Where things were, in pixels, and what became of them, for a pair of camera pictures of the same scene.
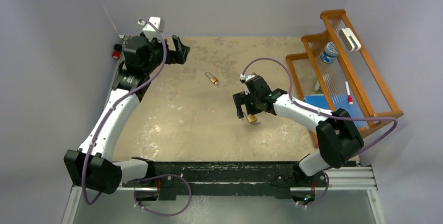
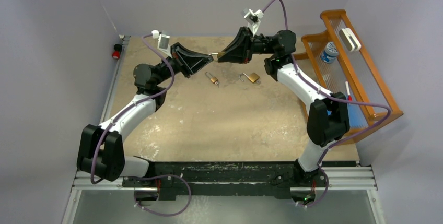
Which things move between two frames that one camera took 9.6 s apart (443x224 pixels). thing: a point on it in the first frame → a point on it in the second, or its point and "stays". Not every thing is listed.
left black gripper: (181, 50) → (198, 61)
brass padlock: (214, 79) stays
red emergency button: (116, 52) stays
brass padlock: (251, 118) → (214, 56)
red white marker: (350, 98) stays
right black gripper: (242, 98) → (241, 50)
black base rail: (223, 180) stays
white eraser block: (349, 39) stays
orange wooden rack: (337, 73) stays
